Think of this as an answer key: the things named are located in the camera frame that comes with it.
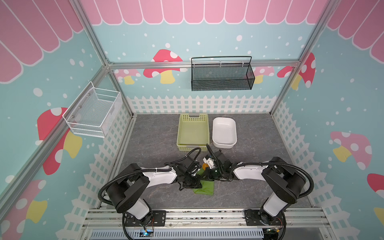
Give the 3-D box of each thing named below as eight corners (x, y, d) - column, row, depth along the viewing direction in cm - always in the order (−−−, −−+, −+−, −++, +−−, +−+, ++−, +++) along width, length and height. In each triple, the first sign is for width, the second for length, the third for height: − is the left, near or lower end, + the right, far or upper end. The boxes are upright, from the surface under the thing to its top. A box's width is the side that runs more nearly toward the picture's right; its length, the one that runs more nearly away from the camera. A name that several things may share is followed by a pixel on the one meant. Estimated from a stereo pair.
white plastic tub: (212, 150, 102) (213, 144, 97) (210, 123, 118) (211, 117, 112) (239, 150, 102) (241, 144, 97) (233, 123, 118) (235, 117, 112)
